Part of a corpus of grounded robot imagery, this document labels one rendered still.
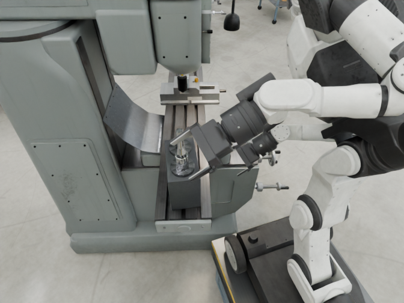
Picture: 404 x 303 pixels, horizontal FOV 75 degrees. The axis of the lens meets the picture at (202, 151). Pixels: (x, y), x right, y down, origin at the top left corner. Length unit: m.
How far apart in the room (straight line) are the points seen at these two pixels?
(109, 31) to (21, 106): 0.51
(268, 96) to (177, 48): 0.61
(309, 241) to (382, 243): 1.33
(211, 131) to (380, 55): 0.38
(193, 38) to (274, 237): 1.06
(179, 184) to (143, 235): 1.05
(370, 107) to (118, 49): 0.87
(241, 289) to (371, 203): 1.51
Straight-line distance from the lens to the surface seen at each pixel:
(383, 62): 0.68
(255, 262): 1.48
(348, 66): 0.83
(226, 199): 1.79
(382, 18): 0.71
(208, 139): 0.62
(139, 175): 1.58
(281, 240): 1.53
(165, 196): 1.15
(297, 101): 0.58
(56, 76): 1.20
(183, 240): 1.96
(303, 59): 0.82
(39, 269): 2.34
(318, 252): 1.30
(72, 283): 2.20
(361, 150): 0.83
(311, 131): 1.12
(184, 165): 0.95
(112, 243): 2.06
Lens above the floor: 1.93
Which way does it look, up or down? 47 degrees down
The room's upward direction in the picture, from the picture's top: straight up
